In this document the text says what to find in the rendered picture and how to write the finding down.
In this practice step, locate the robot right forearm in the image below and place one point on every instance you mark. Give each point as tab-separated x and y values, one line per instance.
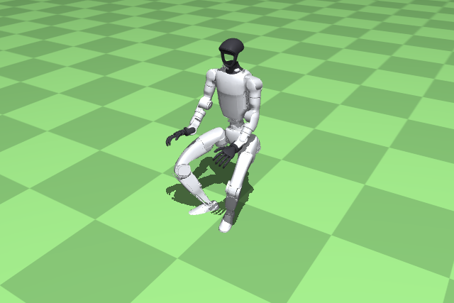
197	118

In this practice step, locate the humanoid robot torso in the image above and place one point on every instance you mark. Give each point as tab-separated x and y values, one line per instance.
233	98

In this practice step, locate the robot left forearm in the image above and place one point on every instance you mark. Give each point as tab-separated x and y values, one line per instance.
248	128

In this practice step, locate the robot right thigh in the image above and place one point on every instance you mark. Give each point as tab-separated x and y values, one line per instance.
203	144

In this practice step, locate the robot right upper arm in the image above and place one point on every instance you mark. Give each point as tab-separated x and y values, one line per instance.
209	89

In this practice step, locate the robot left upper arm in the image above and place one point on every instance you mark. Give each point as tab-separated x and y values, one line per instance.
254	86

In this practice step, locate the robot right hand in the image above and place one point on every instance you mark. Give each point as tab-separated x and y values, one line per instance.
186	131

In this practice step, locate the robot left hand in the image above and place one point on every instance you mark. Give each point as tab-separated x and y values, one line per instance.
228	151

